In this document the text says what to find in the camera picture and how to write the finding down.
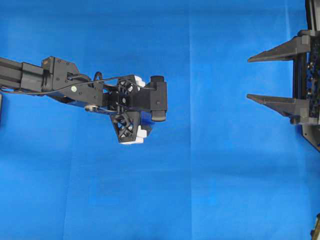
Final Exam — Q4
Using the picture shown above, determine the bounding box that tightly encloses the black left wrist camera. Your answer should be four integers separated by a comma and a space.
150, 75, 168, 122

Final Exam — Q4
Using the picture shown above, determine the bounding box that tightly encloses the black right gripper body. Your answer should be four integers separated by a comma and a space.
292, 30, 320, 150

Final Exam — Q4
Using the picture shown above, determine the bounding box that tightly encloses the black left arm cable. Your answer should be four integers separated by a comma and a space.
0, 71, 158, 96

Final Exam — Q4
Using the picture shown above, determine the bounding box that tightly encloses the blue table cloth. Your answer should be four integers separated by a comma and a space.
0, 0, 320, 240

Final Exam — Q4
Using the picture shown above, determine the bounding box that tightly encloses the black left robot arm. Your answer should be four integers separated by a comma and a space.
0, 56, 152, 145

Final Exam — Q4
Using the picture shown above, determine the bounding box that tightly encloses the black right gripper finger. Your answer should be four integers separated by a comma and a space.
247, 36, 310, 63
246, 94, 309, 125

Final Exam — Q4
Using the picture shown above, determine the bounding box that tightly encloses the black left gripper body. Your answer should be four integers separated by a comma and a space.
103, 75, 150, 145

